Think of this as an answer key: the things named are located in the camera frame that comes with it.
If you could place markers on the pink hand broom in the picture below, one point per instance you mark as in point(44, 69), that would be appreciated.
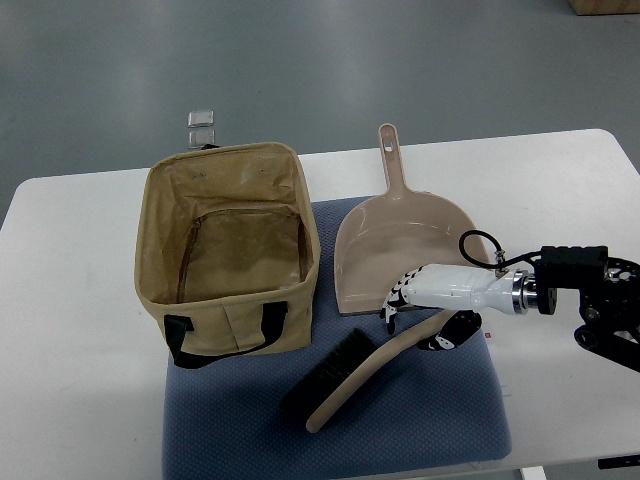
point(320, 394)

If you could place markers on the brown cardboard box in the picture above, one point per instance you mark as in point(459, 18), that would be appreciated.
point(605, 7)

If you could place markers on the black table bracket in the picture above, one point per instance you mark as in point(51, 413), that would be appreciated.
point(619, 462)

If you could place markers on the upper metal floor plate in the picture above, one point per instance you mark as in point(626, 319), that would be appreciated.
point(200, 118)

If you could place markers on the yellow fabric bag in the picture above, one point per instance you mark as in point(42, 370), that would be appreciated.
point(228, 252)

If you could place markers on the pink plastic dustpan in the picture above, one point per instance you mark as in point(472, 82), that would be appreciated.
point(388, 235)

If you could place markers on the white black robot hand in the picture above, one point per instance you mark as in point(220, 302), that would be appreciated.
point(464, 290)

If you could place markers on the blue seat cushion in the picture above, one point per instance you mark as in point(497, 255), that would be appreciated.
point(424, 409)

